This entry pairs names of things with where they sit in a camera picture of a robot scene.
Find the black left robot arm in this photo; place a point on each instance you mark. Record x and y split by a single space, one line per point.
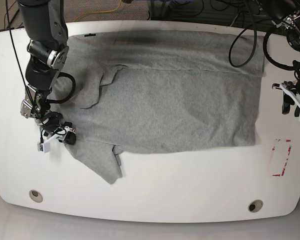
285 14

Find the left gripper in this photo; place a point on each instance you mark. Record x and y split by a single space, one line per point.
291 97

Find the grey t-shirt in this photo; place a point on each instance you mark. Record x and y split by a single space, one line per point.
159 92

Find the right table cable grommet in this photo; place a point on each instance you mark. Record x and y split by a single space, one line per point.
255 206

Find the left table cable grommet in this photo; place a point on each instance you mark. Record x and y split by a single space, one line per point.
36 196

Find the red tape marking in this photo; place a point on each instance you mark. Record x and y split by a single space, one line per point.
279 157

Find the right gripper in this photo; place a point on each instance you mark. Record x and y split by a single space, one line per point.
63 132

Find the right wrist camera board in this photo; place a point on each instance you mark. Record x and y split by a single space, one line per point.
44 147

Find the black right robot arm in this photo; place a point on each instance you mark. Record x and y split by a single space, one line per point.
45 25

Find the table cable grommet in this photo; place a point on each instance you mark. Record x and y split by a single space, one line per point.
255 206
36 196

